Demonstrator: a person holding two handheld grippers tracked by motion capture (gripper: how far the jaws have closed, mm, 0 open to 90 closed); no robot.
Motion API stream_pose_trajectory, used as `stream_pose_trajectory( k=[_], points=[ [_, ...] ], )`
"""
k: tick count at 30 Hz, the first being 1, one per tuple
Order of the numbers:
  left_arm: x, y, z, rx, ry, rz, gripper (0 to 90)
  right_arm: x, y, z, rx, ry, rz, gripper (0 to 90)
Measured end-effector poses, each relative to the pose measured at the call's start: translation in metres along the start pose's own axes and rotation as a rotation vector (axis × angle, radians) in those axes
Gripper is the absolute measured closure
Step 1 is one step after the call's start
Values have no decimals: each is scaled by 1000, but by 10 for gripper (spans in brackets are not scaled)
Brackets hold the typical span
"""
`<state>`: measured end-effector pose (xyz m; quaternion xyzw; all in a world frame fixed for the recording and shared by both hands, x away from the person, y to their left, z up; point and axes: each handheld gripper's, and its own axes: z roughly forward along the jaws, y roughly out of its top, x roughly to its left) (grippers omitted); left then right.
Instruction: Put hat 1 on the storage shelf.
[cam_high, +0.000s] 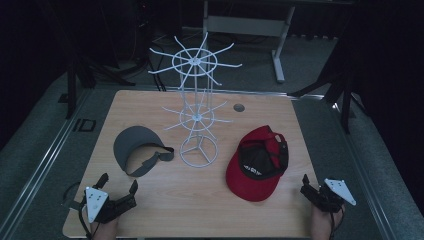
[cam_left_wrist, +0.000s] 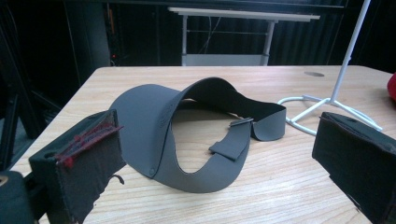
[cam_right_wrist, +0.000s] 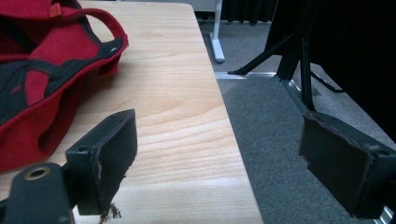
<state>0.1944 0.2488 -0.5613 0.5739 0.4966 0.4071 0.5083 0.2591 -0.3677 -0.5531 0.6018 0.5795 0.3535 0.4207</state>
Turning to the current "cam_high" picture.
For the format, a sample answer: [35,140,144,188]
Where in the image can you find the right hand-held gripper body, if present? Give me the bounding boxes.
[299,178,357,214]

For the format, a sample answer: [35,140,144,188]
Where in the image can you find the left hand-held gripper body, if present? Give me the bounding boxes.
[79,185,138,225]

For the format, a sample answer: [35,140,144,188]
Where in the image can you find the gray sun visor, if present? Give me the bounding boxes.
[113,125,175,178]

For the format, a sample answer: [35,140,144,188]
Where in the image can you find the red baseball cap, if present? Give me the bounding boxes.
[225,125,290,203]

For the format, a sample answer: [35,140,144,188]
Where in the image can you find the white wire hat rack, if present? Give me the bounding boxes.
[147,31,243,169]

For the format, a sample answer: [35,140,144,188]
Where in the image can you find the person's left hand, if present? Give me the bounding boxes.
[91,218,119,240]

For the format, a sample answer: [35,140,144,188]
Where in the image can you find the person's right hand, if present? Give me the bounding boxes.
[311,204,346,240]

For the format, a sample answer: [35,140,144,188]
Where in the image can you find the black metal stand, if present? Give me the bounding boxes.
[64,56,136,120]
[288,63,372,135]

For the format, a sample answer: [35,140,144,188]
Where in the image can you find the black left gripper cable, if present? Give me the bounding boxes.
[61,181,94,240]

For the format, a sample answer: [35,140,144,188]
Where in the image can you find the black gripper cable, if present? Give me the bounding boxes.
[329,205,346,240]
[61,181,94,240]

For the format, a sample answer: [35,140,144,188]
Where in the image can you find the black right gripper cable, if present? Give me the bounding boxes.
[329,205,346,240]

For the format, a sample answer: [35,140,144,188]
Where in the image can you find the black floor bracket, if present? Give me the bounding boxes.
[72,118,97,133]

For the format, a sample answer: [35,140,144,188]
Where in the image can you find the black floor cables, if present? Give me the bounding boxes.
[146,31,188,93]

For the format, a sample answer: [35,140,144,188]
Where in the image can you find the white metal desk frame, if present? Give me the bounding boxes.
[201,0,297,84]

